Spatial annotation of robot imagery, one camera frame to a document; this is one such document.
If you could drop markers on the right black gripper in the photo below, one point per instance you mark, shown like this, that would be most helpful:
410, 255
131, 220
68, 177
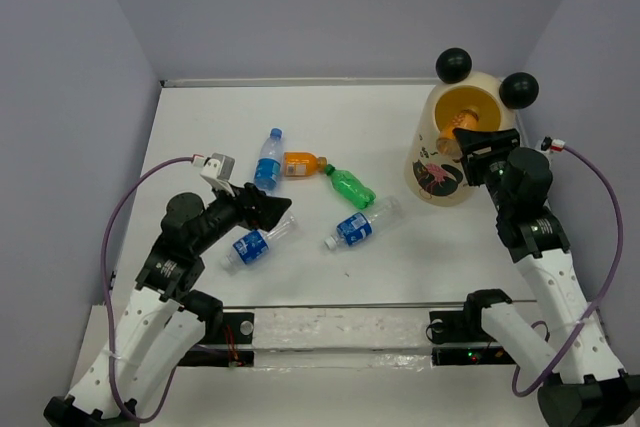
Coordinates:
503, 142

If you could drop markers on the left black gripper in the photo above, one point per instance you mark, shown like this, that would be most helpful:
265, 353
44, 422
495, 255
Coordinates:
268, 210

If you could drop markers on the green plastic bottle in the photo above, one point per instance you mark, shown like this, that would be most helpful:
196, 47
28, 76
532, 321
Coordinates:
347, 185

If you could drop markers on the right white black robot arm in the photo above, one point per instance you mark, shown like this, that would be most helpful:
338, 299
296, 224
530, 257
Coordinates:
573, 372

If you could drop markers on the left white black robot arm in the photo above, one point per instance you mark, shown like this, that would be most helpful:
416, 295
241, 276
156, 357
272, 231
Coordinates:
165, 316

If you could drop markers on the cream bin with black ears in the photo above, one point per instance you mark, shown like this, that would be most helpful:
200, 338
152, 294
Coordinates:
462, 98

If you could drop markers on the upright-lying blue label water bottle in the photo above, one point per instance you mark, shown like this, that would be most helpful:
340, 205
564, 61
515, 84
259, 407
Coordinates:
268, 166

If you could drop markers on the orange juice bottle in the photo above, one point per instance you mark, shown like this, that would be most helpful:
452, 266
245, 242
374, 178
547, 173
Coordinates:
302, 164

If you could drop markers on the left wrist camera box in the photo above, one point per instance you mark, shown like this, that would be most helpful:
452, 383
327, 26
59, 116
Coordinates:
217, 171

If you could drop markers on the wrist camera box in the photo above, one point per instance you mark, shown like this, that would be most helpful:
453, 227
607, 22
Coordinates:
548, 146
217, 171

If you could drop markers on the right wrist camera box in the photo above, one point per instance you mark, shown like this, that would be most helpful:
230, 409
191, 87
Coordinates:
548, 146

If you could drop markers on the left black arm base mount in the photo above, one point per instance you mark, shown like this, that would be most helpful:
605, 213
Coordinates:
229, 345

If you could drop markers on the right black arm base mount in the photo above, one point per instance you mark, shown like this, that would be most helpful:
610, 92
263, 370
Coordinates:
455, 343

